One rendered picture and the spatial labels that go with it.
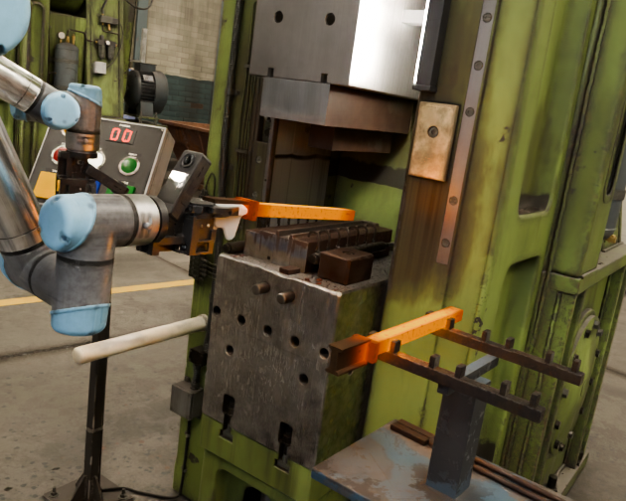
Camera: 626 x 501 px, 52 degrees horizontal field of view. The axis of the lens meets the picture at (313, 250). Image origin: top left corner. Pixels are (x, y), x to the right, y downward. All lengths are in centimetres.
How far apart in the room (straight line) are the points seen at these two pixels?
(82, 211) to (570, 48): 134
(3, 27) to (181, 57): 1000
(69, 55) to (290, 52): 474
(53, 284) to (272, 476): 94
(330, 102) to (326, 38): 14
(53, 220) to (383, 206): 127
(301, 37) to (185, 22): 925
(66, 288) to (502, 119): 97
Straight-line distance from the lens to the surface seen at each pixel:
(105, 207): 90
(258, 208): 114
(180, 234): 101
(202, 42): 1096
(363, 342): 103
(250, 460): 174
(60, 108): 141
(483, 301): 151
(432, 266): 154
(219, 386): 174
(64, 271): 91
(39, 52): 616
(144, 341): 185
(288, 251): 158
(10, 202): 97
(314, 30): 156
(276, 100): 160
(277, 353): 158
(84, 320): 92
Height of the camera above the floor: 131
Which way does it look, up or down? 13 degrees down
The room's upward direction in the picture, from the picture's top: 8 degrees clockwise
